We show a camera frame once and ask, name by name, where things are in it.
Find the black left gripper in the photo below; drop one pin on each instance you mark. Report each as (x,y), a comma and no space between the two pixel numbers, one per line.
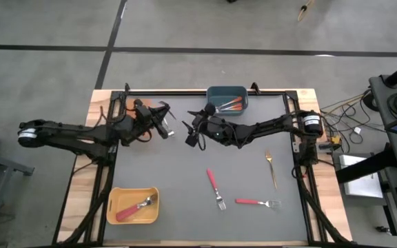
(136,124)

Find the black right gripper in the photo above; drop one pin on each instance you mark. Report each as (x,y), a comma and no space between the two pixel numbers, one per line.
(217,129)

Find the teal plastic bin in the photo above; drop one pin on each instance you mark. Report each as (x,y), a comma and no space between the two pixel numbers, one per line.
(215,93)

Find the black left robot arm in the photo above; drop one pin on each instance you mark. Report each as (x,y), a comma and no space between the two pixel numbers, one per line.
(34,127)

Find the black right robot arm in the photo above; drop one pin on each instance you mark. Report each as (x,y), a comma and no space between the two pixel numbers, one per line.
(277,124)

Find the gold fork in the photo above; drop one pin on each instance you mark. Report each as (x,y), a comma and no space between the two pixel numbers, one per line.
(268,156)

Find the yellow plastic bin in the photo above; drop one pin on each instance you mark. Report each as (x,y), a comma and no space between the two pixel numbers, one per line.
(122,196)

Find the grey table mat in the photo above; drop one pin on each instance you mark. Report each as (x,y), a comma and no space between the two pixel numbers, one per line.
(184,224)

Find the yellow connector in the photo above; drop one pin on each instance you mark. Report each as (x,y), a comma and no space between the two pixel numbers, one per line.
(335,141)

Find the white plug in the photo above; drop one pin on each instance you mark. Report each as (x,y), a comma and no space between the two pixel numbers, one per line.
(357,130)

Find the white box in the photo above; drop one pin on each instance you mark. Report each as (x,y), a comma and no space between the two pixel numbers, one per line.
(360,182)

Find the grey equipment cart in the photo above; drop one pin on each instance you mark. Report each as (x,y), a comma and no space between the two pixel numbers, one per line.
(379,103)

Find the small black floor object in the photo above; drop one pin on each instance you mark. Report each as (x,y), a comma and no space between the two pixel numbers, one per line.
(383,230)

